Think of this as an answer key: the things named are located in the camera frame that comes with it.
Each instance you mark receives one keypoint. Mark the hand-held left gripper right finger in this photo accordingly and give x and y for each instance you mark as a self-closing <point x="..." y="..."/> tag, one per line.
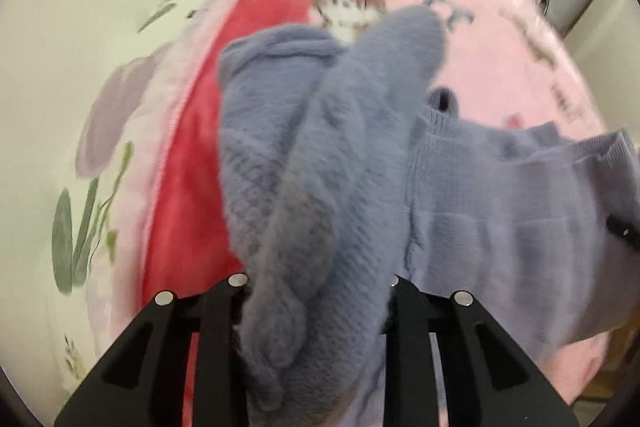
<point x="405" y="312"/>

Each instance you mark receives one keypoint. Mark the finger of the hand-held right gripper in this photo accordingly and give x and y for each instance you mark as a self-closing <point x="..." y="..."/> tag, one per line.
<point x="625" y="234"/>

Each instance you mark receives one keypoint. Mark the pink printed blanket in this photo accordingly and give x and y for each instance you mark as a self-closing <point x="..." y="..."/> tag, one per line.
<point x="500" y="57"/>

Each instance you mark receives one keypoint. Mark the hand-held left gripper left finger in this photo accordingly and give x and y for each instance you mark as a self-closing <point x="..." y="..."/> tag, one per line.
<point x="225" y="307"/>

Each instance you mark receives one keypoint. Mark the grey-blue knitted sweater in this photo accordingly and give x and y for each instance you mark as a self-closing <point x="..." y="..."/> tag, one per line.
<point x="325" y="157"/>

